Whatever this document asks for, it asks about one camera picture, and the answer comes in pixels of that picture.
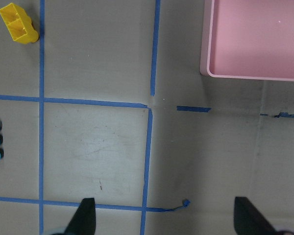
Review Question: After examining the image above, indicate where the pink plastic box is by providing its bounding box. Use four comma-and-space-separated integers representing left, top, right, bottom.
200, 0, 294, 81

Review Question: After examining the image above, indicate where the yellow toy block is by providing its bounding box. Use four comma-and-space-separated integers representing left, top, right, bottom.
0, 2, 39, 44

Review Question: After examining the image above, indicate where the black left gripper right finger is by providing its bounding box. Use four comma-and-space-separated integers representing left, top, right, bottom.
234, 197, 277, 235

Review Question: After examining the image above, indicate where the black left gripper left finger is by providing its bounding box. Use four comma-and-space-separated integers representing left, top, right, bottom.
64, 198, 96, 235

